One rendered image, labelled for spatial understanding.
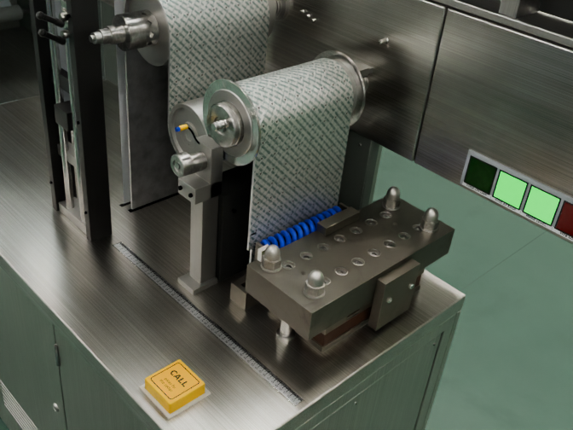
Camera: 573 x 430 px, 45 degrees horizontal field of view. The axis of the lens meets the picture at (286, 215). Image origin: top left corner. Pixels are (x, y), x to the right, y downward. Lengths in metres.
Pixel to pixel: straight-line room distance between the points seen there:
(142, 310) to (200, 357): 0.16
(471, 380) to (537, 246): 0.99
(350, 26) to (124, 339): 0.72
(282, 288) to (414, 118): 0.41
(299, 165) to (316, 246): 0.15
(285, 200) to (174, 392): 0.39
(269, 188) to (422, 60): 0.36
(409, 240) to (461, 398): 1.26
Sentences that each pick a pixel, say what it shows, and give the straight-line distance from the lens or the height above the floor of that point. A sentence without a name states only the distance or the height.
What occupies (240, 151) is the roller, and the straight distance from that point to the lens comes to 1.16.
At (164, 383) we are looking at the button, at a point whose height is 0.92.
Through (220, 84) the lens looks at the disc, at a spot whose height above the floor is 1.31.
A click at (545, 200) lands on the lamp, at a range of 1.21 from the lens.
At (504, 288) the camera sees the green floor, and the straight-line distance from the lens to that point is 3.04.
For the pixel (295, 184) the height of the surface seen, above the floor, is 1.12.
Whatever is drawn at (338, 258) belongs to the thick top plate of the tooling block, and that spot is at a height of 1.03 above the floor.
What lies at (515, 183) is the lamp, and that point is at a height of 1.20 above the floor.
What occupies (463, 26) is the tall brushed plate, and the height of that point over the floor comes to 1.42.
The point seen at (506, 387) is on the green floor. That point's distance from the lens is 2.61.
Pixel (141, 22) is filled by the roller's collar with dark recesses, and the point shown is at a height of 1.36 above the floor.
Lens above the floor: 1.76
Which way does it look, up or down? 33 degrees down
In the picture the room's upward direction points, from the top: 6 degrees clockwise
